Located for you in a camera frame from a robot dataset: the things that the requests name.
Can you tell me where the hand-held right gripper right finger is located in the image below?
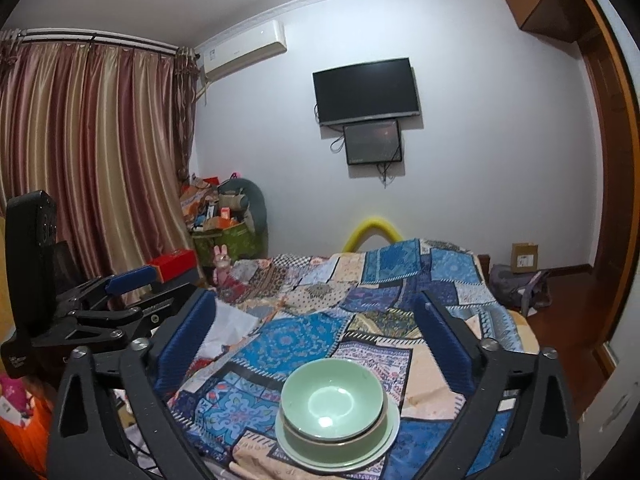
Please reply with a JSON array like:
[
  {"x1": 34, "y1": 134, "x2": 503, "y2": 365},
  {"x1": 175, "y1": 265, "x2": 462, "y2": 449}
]
[{"x1": 412, "y1": 289, "x2": 583, "y2": 480}]

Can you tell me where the green bag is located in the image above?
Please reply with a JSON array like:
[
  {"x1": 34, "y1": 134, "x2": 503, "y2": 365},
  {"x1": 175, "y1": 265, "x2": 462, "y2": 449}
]
[{"x1": 192, "y1": 222, "x2": 256, "y2": 266}]

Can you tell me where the grey bag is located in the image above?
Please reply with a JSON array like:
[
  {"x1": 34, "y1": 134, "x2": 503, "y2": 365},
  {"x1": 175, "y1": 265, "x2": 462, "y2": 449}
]
[{"x1": 489, "y1": 264, "x2": 551, "y2": 311}]

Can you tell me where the patchwork blanket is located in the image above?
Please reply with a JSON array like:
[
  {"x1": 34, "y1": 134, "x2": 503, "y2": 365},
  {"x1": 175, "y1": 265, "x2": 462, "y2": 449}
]
[{"x1": 165, "y1": 237, "x2": 541, "y2": 480}]

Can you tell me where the wooden door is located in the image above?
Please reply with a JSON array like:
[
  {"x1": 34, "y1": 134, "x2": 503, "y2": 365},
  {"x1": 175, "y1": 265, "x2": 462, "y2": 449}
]
[{"x1": 575, "y1": 25, "x2": 632, "y2": 351}]

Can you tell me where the cardboard box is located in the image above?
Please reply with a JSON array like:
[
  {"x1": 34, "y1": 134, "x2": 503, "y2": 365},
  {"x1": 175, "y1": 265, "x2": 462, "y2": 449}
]
[{"x1": 511, "y1": 242, "x2": 540, "y2": 274}]

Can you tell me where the pink rabbit toy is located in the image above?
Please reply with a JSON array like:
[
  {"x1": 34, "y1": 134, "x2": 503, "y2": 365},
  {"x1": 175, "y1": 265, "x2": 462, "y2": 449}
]
[{"x1": 212, "y1": 244, "x2": 233, "y2": 286}]

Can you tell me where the green bowl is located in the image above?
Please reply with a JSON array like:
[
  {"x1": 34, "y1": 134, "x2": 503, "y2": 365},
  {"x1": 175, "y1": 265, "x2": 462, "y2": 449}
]
[{"x1": 281, "y1": 358, "x2": 385, "y2": 437}]

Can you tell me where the red box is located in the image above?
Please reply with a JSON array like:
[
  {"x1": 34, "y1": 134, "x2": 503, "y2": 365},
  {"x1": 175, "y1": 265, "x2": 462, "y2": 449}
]
[{"x1": 149, "y1": 249, "x2": 197, "y2": 283}]

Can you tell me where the white air conditioner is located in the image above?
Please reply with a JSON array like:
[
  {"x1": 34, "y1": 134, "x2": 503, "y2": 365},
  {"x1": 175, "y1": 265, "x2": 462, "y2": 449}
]
[{"x1": 197, "y1": 20, "x2": 288, "y2": 83}]

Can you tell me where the pile of boxes and toys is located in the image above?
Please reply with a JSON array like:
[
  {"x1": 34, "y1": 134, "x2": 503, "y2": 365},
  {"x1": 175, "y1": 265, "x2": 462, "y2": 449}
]
[{"x1": 180, "y1": 175, "x2": 251, "y2": 233}]

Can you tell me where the yellow foam noodle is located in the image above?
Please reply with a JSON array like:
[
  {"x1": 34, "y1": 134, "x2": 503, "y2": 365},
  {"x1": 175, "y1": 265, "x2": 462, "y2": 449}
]
[{"x1": 342, "y1": 216, "x2": 402, "y2": 252}]

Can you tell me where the small black monitor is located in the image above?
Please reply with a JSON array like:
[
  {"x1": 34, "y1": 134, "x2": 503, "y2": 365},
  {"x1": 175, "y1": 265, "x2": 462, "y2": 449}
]
[{"x1": 343, "y1": 119, "x2": 404, "y2": 166}]

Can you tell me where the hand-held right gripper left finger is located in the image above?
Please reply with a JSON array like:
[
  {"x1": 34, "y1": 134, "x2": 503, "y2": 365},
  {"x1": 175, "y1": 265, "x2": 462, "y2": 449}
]
[{"x1": 47, "y1": 289, "x2": 218, "y2": 480}]

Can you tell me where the grey curved pillow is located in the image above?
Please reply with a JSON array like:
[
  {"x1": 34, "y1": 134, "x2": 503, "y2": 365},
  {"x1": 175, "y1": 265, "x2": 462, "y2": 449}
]
[{"x1": 220, "y1": 177, "x2": 268, "y2": 256}]

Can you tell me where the curtain rod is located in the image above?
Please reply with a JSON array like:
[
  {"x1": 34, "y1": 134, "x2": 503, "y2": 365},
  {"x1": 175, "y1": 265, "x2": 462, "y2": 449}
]
[{"x1": 0, "y1": 29, "x2": 201, "y2": 58}]

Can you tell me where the black wall television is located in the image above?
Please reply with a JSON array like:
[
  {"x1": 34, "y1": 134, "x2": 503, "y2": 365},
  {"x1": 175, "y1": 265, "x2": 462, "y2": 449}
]
[{"x1": 312, "y1": 57, "x2": 421, "y2": 127}]

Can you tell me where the pink bowl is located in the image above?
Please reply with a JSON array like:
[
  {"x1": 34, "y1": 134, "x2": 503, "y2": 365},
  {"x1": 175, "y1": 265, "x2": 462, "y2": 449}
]
[{"x1": 278, "y1": 400, "x2": 390, "y2": 446}]

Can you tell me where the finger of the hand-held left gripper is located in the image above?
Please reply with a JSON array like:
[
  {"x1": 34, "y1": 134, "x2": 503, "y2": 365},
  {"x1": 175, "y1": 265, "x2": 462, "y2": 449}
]
[
  {"x1": 67, "y1": 282, "x2": 201, "y2": 348},
  {"x1": 57, "y1": 265, "x2": 162, "y2": 313}
]

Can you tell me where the orange bag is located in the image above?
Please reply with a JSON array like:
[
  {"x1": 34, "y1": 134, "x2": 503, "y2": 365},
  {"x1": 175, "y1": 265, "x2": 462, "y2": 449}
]
[{"x1": 0, "y1": 390, "x2": 56, "y2": 476}]

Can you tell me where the striped brown curtain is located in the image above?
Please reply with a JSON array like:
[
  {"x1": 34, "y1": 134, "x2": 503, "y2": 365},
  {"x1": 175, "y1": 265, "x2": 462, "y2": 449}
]
[{"x1": 0, "y1": 40, "x2": 203, "y2": 286}]

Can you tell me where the green plate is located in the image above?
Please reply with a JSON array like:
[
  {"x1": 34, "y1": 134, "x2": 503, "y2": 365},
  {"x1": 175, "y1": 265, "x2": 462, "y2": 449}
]
[{"x1": 275, "y1": 400, "x2": 401, "y2": 472}]

